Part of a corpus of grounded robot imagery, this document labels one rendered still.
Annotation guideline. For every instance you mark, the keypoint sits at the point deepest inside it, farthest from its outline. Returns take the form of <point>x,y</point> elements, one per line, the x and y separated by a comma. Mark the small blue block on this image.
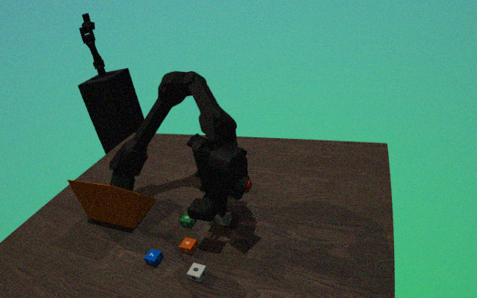
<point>154,257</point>

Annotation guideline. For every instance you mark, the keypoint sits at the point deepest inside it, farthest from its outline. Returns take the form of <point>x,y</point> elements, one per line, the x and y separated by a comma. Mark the green block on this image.
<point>186,221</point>

